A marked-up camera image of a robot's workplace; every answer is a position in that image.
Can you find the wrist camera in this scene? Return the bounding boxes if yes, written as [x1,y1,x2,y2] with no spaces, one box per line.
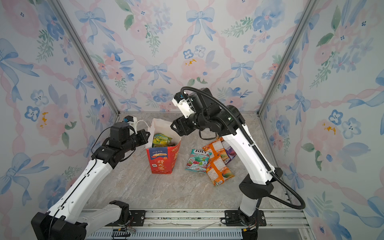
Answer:
[123,116,138,133]
[172,92,195,119]

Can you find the teal Fox's candy bag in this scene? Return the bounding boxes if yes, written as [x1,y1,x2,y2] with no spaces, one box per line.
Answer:
[185,149,211,173]

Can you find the purple snack bag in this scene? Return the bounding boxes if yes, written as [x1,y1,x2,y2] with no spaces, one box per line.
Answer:
[222,141,237,163]

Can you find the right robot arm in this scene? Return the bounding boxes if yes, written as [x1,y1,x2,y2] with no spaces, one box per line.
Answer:
[171,88,283,227]

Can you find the red paper gift bag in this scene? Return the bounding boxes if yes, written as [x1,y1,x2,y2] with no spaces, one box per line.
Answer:
[145,119,182,174]

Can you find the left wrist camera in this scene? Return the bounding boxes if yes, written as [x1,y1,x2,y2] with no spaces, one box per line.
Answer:
[123,116,138,133]

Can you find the orange snack bag middle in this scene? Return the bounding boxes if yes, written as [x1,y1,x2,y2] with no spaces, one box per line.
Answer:
[203,140,231,164]

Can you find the small green snack bag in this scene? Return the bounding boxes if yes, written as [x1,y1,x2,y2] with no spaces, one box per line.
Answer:
[152,133,175,148]

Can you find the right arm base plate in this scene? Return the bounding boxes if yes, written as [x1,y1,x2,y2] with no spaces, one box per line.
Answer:
[221,210,267,228]

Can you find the orange snack bag front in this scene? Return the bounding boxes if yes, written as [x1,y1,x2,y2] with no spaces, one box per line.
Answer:
[206,157,235,187]

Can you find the orange snack bag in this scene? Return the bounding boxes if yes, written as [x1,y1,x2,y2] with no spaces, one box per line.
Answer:
[206,157,235,187]
[203,140,231,164]

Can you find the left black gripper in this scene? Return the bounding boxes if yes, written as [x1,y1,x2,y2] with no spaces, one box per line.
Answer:
[122,129,151,155]

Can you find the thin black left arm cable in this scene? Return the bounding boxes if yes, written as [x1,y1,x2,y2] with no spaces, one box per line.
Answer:
[89,125,112,157]

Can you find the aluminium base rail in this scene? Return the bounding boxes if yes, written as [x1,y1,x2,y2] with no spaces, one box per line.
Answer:
[88,209,315,240]

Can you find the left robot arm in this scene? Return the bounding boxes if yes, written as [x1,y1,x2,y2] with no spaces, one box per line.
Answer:
[31,122,151,240]

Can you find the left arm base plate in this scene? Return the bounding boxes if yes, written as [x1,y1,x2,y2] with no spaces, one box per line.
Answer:
[118,210,146,227]

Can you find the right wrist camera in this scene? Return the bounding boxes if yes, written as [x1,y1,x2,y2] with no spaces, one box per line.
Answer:
[172,92,195,119]

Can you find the black corrugated cable conduit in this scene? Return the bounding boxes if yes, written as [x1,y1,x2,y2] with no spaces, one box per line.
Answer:
[179,86,306,210]

